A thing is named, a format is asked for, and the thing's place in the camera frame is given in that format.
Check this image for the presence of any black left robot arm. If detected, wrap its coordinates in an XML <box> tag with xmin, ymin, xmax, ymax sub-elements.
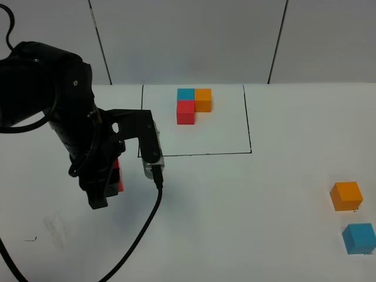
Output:
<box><xmin>1</xmin><ymin>42</ymin><xmax>163</xmax><ymax>209</ymax></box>

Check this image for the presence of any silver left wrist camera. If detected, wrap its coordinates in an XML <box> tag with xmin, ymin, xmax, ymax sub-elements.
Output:
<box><xmin>142</xmin><ymin>122</ymin><xmax>165</xmax><ymax>180</ymax></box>

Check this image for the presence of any black left camera cable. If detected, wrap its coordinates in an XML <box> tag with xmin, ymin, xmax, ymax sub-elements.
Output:
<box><xmin>0</xmin><ymin>166</ymin><xmax>164</xmax><ymax>282</ymax></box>

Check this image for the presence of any template blue cube block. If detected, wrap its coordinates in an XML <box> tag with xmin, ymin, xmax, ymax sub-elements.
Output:
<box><xmin>177</xmin><ymin>88</ymin><xmax>194</xmax><ymax>101</ymax></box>

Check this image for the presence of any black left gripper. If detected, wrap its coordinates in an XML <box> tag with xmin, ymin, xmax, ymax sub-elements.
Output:
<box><xmin>69</xmin><ymin>109</ymin><xmax>162</xmax><ymax>209</ymax></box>

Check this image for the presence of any template orange cube block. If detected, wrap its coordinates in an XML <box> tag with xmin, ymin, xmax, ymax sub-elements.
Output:
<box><xmin>194</xmin><ymin>88</ymin><xmax>212</xmax><ymax>112</ymax></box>

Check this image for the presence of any loose orange cube block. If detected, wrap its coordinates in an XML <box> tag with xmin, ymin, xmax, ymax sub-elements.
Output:
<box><xmin>330</xmin><ymin>182</ymin><xmax>363</xmax><ymax>212</ymax></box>

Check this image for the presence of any template red cube block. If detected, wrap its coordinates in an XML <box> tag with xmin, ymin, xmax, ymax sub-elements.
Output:
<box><xmin>176</xmin><ymin>100</ymin><xmax>195</xmax><ymax>125</ymax></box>

